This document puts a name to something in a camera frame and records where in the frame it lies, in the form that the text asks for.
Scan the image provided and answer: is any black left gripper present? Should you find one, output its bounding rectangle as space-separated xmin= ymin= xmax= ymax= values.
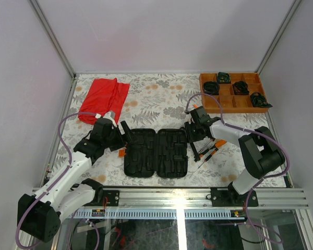
xmin=104 ymin=121 xmax=139 ymax=152

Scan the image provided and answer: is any large black handled screwdriver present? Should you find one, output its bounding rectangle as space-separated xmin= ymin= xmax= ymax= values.
xmin=207 ymin=140 xmax=227 ymax=150

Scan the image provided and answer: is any black plastic tool case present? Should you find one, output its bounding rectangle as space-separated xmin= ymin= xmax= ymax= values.
xmin=124 ymin=128 xmax=188 ymax=178

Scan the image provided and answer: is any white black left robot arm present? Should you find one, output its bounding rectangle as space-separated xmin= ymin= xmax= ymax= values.
xmin=16 ymin=117 xmax=135 ymax=243

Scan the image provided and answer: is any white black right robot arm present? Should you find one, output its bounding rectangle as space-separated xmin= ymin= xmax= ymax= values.
xmin=184 ymin=106 xmax=286 ymax=206

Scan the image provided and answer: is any small orange black screwdriver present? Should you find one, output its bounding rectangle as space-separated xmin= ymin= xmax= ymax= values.
xmin=198 ymin=148 xmax=219 ymax=169

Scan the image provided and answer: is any red folded cloth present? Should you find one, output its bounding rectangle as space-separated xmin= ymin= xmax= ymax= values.
xmin=78 ymin=78 xmax=130 ymax=125

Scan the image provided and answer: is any orange compartment tray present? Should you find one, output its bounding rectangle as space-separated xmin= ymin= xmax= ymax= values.
xmin=201 ymin=72 xmax=269 ymax=114

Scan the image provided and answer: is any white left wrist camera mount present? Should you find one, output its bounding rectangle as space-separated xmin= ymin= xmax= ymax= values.
xmin=95 ymin=110 xmax=118 ymax=128

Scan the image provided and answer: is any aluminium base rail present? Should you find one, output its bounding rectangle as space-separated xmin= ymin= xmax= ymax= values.
xmin=55 ymin=185 xmax=309 ymax=220

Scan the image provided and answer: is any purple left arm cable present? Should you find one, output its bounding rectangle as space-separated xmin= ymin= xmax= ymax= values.
xmin=15 ymin=112 xmax=100 ymax=248

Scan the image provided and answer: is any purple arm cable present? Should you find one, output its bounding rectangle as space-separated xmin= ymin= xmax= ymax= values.
xmin=15 ymin=112 xmax=100 ymax=248
xmin=185 ymin=93 xmax=292 ymax=183

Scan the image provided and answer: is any black strap bundle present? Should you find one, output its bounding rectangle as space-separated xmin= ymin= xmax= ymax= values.
xmin=249 ymin=92 xmax=273 ymax=109
xmin=232 ymin=80 xmax=249 ymax=96
xmin=203 ymin=81 xmax=221 ymax=96
xmin=215 ymin=72 xmax=231 ymax=84

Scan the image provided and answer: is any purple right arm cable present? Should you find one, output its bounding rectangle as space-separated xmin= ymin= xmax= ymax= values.
xmin=185 ymin=93 xmax=292 ymax=183

